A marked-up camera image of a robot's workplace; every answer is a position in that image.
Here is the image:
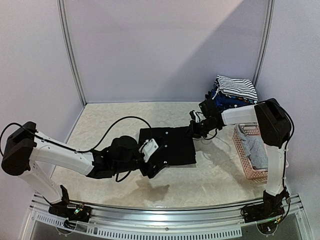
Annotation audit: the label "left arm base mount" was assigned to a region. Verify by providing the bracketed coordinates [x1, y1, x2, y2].
[48, 185, 93, 223]

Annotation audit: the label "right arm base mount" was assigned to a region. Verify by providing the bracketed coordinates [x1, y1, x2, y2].
[240, 189, 291, 225]

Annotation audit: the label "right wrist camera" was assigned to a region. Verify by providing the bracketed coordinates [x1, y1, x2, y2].
[189, 110, 202, 123]

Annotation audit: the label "left aluminium corner post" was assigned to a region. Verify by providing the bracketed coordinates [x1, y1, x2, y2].
[57, 0, 88, 108]

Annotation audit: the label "grey garment in basket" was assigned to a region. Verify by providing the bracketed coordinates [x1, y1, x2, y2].
[235, 124, 268, 170]

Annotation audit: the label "blue orange patterned shorts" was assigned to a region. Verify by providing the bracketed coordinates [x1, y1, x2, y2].
[209, 88, 258, 106]

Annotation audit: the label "aluminium front rail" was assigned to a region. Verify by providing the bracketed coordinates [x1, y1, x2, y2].
[21, 194, 313, 240]

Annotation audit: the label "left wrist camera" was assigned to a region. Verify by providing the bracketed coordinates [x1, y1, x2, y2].
[138, 138, 159, 163]

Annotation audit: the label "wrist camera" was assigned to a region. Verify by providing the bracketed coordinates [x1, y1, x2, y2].
[189, 110, 202, 123]
[138, 138, 159, 163]

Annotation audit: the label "pink plastic laundry basket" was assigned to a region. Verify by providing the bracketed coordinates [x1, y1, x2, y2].
[232, 124, 268, 183]

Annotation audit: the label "black garment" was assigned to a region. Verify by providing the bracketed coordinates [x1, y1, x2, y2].
[138, 126, 196, 166]

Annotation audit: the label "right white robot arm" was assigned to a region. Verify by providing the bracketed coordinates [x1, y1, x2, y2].
[189, 98, 294, 196]

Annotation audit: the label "black white striped shirt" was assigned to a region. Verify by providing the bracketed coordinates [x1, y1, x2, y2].
[216, 75, 258, 101]

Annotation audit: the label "aluminium corner post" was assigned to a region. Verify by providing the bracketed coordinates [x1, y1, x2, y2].
[252, 0, 275, 87]
[57, 0, 88, 108]

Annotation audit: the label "dark blue folded garment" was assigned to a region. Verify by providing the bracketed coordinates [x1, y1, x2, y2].
[208, 89, 252, 110]

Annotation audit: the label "right aluminium corner post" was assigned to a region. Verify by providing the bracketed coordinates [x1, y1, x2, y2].
[252, 0, 275, 87]

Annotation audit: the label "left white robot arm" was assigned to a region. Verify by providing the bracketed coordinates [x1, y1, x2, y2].
[1, 121, 168, 217]

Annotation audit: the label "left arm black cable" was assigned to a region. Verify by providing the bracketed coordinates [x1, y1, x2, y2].
[0, 116, 152, 183]

